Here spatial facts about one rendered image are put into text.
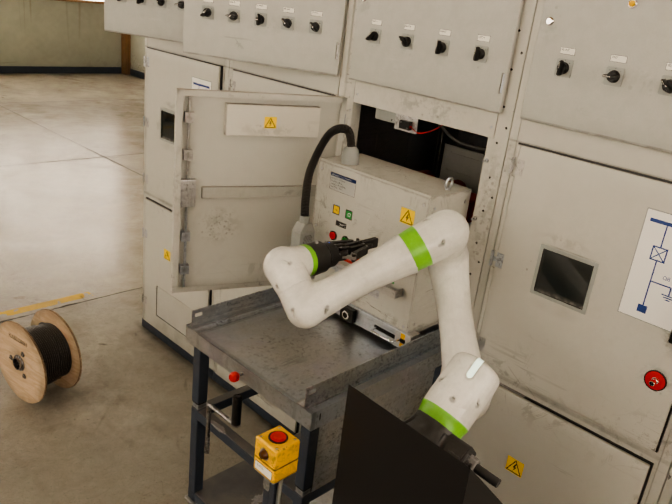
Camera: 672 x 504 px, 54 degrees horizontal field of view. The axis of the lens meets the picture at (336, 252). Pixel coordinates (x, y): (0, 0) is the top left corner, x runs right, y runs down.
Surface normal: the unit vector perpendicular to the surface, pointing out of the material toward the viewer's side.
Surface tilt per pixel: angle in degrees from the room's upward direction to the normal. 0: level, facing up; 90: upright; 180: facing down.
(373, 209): 90
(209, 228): 90
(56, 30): 90
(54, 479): 0
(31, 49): 90
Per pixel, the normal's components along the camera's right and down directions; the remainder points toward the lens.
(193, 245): 0.40, 0.37
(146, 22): -0.38, 0.29
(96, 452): 0.11, -0.93
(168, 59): -0.70, 0.18
